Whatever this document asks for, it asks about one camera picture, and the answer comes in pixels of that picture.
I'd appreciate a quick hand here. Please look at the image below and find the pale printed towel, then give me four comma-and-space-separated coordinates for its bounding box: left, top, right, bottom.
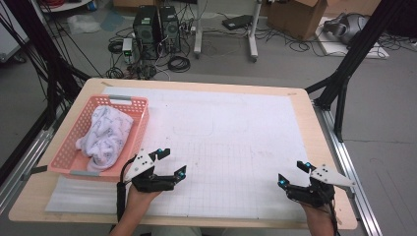
75, 104, 135, 172

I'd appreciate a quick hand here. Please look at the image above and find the grey vacuum cleaner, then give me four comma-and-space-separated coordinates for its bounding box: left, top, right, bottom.
323, 12, 372, 45

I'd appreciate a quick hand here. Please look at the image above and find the round white table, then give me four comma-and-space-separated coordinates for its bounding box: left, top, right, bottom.
38, 0, 93, 14

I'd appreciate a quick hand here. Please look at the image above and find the black flat box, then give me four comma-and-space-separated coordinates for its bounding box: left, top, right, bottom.
221, 14, 254, 31

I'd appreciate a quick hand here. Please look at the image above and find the grey metal bracket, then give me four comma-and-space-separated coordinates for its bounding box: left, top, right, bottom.
21, 165, 49, 181
340, 187, 356, 200

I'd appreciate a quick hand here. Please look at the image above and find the person's right hand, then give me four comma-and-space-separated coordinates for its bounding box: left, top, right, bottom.
299, 200, 338, 227

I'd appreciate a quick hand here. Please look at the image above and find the clear plastic bag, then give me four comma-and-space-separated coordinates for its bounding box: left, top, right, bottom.
67, 13, 101, 35

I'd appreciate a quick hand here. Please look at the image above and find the small black cable coil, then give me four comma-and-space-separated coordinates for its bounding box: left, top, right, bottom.
107, 40, 124, 55

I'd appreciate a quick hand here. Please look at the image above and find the black metal frame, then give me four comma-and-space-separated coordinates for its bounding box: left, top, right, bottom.
304, 0, 407, 143
0, 0, 91, 130

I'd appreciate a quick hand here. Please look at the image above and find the brown cardboard box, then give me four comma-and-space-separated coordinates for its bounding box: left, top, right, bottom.
267, 0, 328, 42

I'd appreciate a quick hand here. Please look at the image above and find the large black cable coil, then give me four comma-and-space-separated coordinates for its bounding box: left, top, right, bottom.
167, 55, 192, 74

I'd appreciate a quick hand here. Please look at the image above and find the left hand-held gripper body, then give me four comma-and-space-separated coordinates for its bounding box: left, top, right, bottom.
123, 148, 176, 194

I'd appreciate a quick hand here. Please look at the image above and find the white board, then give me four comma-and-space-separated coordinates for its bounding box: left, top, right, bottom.
316, 16, 390, 60

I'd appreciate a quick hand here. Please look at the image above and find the white metal stand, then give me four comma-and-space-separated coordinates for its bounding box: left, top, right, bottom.
193, 0, 264, 63

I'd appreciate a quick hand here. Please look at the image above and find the aluminium rail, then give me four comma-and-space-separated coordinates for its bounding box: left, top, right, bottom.
313, 101, 384, 236
0, 107, 65, 214

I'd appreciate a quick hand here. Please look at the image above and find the small white device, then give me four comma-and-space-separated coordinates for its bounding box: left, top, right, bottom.
121, 37, 134, 63

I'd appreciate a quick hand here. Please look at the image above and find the white cabinet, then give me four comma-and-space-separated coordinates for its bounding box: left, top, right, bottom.
0, 9, 30, 63

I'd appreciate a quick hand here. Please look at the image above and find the black computer tower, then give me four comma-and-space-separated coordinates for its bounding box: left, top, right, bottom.
132, 5, 160, 61
158, 5, 182, 55

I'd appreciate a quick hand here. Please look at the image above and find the blue floor sheet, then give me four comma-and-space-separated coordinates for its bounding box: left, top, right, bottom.
99, 9, 126, 32

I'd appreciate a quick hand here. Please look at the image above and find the pink plastic basket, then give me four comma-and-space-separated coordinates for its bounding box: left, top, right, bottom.
47, 93, 150, 183

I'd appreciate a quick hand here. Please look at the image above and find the white grid mat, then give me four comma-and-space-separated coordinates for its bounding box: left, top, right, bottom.
44, 86, 312, 221

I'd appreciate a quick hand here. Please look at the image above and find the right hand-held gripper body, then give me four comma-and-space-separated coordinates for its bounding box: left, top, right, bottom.
285, 163, 357, 208

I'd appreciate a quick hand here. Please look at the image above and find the person's left hand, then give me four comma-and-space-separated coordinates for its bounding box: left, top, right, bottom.
126, 185, 162, 214

